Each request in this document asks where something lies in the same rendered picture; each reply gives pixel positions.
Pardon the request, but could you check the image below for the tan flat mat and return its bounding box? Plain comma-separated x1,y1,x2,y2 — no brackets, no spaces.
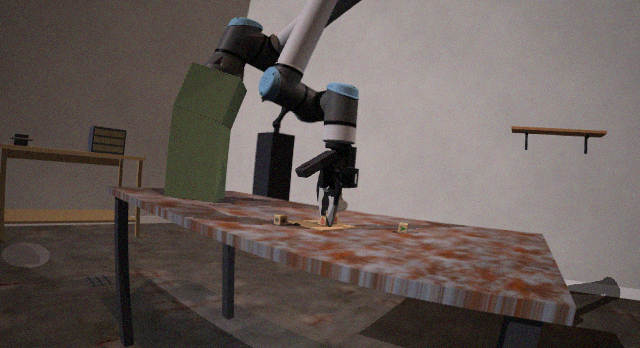
289,220,358,231

